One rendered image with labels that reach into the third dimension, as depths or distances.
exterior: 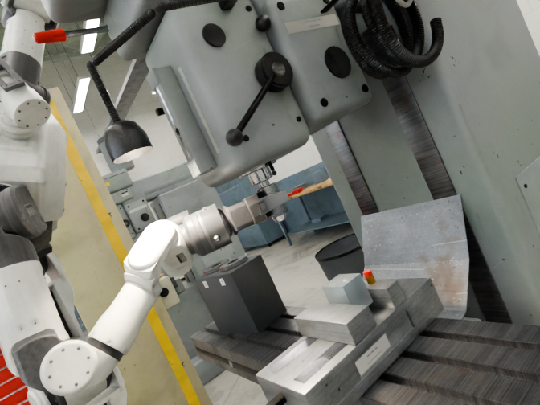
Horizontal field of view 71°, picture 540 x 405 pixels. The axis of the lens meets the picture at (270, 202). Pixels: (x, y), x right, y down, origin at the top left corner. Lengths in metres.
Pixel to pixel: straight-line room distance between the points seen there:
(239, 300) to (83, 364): 0.51
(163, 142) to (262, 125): 9.95
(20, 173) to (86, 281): 1.59
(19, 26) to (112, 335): 0.83
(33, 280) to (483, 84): 0.99
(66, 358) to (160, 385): 1.87
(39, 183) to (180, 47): 0.38
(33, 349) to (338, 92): 0.70
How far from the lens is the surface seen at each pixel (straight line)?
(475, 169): 0.93
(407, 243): 1.05
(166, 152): 10.57
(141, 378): 2.50
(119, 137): 0.67
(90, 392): 1.19
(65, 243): 2.40
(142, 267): 0.72
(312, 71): 0.80
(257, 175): 0.77
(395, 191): 1.06
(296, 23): 0.84
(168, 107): 0.75
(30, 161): 0.87
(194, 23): 0.74
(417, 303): 0.78
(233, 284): 1.07
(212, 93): 0.69
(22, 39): 1.20
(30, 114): 0.86
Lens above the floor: 1.27
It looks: 3 degrees down
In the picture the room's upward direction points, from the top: 25 degrees counter-clockwise
